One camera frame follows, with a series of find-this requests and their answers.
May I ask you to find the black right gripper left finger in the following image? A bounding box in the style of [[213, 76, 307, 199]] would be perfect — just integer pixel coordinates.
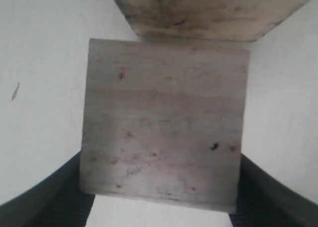
[[0, 153, 95, 227]]

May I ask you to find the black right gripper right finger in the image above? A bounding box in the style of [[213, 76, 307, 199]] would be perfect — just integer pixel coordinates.
[[229, 155, 318, 227]]

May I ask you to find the second largest wooden cube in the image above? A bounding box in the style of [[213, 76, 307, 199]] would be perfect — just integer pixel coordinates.
[[79, 39, 250, 213]]

